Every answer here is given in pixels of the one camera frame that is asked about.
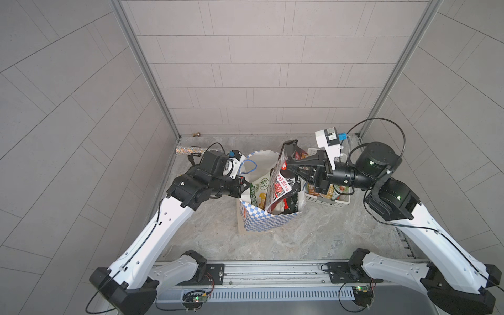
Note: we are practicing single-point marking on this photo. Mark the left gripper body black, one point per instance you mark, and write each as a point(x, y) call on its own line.
point(239, 186)

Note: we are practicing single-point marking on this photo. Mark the white plastic basket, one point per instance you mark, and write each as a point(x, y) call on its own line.
point(344, 201)

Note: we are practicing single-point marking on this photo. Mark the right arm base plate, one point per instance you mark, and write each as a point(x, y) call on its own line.
point(348, 272)

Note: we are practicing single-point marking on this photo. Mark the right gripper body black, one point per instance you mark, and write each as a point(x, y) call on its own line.
point(345, 175)

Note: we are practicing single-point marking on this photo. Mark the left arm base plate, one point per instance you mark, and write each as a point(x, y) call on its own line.
point(213, 274)

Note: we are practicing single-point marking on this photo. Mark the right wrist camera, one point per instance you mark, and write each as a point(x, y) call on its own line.
point(331, 141)

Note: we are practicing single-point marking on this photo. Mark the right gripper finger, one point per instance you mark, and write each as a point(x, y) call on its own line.
point(307, 173)
point(299, 159)

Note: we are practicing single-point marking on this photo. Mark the aluminium mounting rail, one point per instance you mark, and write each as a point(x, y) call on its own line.
point(289, 273)

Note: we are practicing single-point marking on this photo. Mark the blue checkered paper bag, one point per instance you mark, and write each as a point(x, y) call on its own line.
point(255, 219)

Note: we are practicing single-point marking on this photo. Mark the left circuit board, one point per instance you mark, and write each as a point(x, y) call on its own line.
point(195, 297)

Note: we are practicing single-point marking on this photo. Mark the circuit board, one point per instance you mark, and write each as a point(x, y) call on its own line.
point(195, 297)
point(363, 296)

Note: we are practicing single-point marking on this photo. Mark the right circuit board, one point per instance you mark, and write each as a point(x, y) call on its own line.
point(363, 296)

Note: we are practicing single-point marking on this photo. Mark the cream green food packet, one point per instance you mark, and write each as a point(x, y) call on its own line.
point(258, 191)

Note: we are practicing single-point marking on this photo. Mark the black red condiment packet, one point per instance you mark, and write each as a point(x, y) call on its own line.
point(289, 203)

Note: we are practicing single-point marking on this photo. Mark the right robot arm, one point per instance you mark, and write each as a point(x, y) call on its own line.
point(453, 280)

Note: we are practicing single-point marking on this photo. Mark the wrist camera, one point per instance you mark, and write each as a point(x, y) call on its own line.
point(331, 141)
point(232, 166)

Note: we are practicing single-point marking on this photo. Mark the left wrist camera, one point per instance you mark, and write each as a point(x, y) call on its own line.
point(232, 166)

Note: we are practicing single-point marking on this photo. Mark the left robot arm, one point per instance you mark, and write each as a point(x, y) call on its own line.
point(132, 283)

